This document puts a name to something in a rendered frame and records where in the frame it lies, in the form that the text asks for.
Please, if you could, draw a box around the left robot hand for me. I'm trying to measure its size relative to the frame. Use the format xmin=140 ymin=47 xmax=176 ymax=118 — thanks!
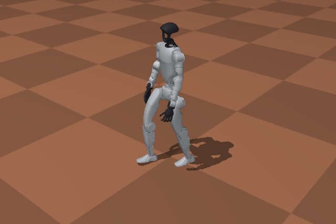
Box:
xmin=160 ymin=101 xmax=175 ymax=122

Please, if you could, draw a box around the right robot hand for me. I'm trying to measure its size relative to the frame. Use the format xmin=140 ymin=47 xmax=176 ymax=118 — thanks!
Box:
xmin=144 ymin=83 xmax=153 ymax=103

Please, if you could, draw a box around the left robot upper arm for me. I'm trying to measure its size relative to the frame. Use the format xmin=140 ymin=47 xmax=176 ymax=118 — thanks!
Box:
xmin=173 ymin=50 xmax=185 ymax=83

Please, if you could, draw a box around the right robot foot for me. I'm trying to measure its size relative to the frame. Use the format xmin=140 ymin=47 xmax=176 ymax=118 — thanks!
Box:
xmin=136 ymin=154 xmax=158 ymax=163

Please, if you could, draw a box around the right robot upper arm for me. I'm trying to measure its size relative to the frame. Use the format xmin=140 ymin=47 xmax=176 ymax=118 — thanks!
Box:
xmin=153 ymin=42 xmax=163 ymax=70

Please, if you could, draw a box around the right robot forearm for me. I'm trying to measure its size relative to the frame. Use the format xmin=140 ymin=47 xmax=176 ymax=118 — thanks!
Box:
xmin=147 ymin=67 xmax=159 ymax=88

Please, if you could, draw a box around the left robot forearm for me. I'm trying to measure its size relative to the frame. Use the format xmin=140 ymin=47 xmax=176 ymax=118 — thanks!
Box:
xmin=170 ymin=78 xmax=182 ymax=107

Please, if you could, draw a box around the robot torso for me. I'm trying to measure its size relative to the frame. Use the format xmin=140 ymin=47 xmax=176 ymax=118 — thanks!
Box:
xmin=159 ymin=42 xmax=182 ymax=101

